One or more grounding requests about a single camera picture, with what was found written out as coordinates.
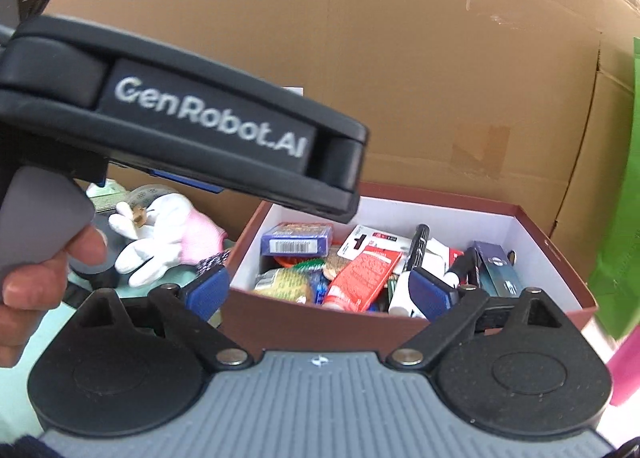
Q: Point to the green plastic bag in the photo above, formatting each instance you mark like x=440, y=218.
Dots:
x=620, y=238

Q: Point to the white paper label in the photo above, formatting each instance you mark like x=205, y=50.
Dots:
x=295, y=91

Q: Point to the red and white card pack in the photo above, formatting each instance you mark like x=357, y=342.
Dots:
x=365, y=238

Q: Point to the yellow green snack packet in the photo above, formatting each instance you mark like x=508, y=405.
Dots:
x=285, y=284

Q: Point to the brown cardboard box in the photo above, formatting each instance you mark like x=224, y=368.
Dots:
x=310, y=323

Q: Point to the brown scouring pad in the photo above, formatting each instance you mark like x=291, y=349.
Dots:
x=336, y=268

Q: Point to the black tape roll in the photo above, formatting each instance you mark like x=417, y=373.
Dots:
x=100, y=274

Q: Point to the dark blue product box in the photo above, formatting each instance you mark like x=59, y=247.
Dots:
x=500, y=268

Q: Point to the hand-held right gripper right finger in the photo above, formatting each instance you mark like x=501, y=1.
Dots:
x=425, y=293

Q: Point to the grey tape roll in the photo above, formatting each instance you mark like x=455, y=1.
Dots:
x=142, y=195

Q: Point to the large brown cardboard sheet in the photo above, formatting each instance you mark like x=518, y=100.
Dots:
x=425, y=63

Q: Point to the white glove with pink cuff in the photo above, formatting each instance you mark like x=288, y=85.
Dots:
x=165, y=233

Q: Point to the blue card box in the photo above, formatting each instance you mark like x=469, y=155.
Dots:
x=297, y=238

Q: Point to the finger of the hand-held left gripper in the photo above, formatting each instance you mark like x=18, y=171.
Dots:
x=185, y=181

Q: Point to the small green box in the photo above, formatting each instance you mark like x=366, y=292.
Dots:
x=107, y=199

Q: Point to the person's left hand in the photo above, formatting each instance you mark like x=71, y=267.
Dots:
x=35, y=288

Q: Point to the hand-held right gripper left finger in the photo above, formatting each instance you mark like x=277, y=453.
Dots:
x=210, y=288

